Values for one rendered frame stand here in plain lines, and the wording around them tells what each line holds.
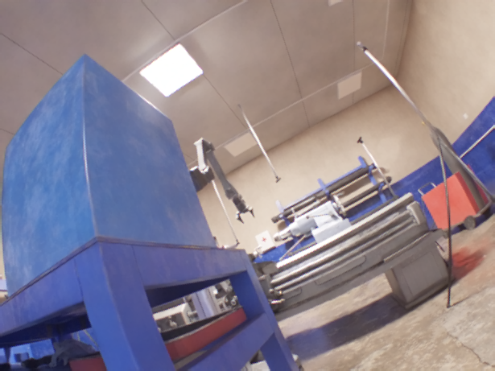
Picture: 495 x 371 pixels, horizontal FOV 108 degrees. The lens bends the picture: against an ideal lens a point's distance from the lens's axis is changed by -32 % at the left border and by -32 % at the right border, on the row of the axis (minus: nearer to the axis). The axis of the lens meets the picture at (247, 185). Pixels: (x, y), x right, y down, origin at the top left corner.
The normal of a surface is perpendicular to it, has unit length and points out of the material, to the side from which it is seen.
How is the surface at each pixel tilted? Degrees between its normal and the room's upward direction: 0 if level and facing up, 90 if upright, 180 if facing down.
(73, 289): 90
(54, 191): 90
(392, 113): 90
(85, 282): 90
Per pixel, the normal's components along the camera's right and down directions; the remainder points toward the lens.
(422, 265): -0.33, -0.24
